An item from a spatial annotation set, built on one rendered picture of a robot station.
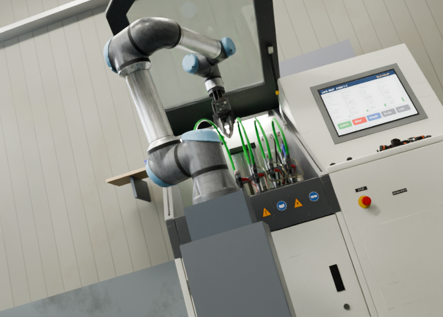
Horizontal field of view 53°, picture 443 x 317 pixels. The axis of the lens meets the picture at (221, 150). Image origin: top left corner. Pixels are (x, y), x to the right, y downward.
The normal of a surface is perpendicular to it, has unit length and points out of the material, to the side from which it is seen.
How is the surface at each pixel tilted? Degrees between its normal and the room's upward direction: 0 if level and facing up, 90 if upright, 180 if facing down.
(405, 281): 90
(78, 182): 90
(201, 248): 90
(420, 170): 90
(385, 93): 76
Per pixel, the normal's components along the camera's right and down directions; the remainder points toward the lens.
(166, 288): -0.17, -0.20
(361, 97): -0.11, -0.45
